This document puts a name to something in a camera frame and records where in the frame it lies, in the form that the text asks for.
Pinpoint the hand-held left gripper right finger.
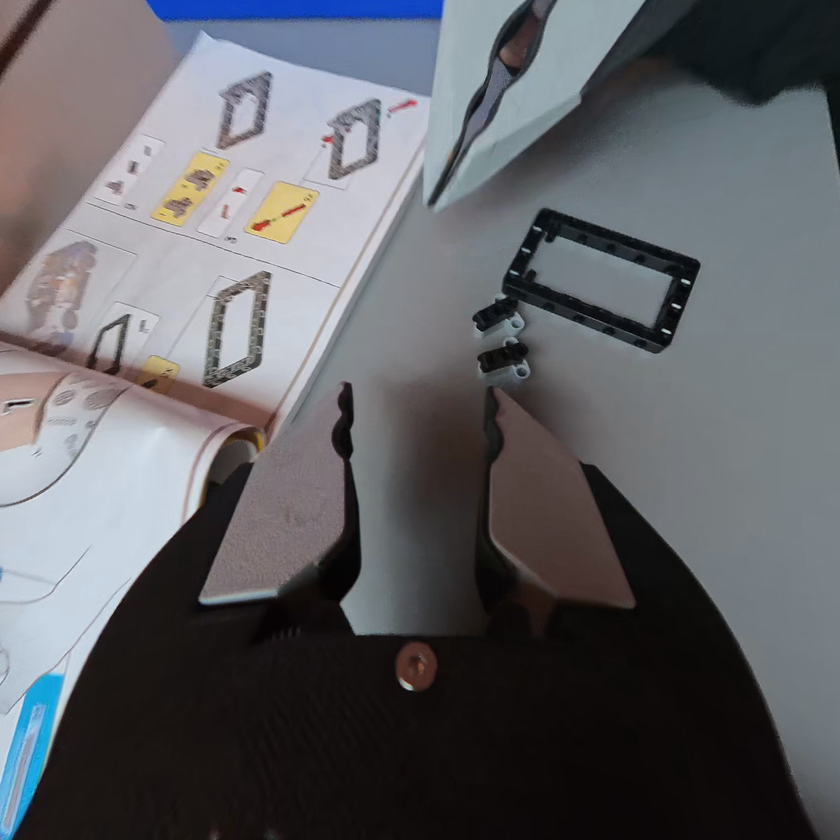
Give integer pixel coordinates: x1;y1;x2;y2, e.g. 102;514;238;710
474;386;639;611

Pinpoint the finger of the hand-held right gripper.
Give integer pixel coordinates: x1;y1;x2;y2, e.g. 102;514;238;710
423;0;527;206
438;0;651;210

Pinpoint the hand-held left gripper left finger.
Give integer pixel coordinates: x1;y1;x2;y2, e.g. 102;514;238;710
198;382;363;605

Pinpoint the small black white lego assembly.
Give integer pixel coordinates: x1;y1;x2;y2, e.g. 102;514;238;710
471;297;530;340
476;340;534;383

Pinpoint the lego instruction booklet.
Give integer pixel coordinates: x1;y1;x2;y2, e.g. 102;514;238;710
0;29;432;840

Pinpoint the blue flat object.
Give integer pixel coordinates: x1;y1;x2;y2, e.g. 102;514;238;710
144;0;448;22

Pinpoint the black rectangular lego frame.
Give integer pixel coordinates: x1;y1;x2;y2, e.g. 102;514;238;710
502;208;702;355

